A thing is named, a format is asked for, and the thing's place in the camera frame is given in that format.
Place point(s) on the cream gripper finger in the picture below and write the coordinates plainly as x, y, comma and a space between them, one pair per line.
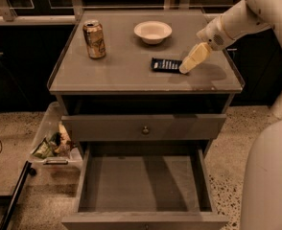
196, 56

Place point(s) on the black metal bar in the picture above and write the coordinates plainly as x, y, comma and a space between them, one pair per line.
5, 221

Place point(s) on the metal window rail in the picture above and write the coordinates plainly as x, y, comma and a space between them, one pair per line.
32, 19

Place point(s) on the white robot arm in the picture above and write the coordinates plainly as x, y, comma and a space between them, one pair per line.
245, 18

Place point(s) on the clear plastic bin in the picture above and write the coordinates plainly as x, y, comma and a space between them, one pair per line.
48, 128

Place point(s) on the round brass drawer knob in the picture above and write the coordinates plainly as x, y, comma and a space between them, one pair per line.
145, 130

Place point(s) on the green snack bag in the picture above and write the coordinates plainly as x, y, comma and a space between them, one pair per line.
45, 149

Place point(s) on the tan snack packet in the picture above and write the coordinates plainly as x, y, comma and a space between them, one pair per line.
63, 142

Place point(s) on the grey drawer cabinet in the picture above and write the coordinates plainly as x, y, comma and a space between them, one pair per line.
123, 82

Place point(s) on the gold drink can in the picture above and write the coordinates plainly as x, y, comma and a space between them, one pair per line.
94, 38

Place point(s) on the grey top drawer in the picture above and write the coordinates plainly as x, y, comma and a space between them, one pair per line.
168, 127

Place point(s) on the white bowl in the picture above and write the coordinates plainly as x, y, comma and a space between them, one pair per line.
152, 32

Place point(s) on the open grey middle drawer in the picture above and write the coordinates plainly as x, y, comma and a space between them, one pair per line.
143, 188

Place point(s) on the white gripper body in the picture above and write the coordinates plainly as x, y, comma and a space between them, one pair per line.
212, 34

